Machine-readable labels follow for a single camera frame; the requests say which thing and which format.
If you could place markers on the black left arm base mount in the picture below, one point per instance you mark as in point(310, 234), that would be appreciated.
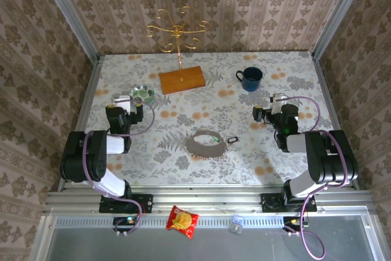
point(146, 203)

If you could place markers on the aluminium table side rail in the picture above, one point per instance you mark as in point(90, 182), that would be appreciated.
point(331, 105)
point(88, 96)

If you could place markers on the green leaf pattern bowl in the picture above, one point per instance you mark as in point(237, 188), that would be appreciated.
point(146, 92)

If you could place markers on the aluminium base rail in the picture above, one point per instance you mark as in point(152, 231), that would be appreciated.
point(214, 200)

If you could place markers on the grey metal sheet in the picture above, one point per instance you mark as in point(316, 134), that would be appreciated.
point(244, 245)

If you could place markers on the dark blue mug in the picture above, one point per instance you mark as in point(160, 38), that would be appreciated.
point(250, 82)

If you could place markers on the black connector board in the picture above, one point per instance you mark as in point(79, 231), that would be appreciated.
point(122, 221)
point(290, 221)

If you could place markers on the floral tablecloth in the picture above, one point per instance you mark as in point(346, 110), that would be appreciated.
point(214, 175)

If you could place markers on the aluminium frame post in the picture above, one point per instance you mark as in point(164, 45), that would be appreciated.
point(70, 19)
point(339, 19)

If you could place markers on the black key fob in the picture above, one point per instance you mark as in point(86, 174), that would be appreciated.
point(229, 140)

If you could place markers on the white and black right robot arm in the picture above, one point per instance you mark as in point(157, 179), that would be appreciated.
point(330, 157)

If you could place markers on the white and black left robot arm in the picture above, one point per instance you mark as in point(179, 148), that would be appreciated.
point(85, 157)

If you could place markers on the red snack packet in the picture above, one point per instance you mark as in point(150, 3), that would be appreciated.
point(181, 221)

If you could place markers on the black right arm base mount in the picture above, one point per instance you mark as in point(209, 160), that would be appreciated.
point(268, 203)

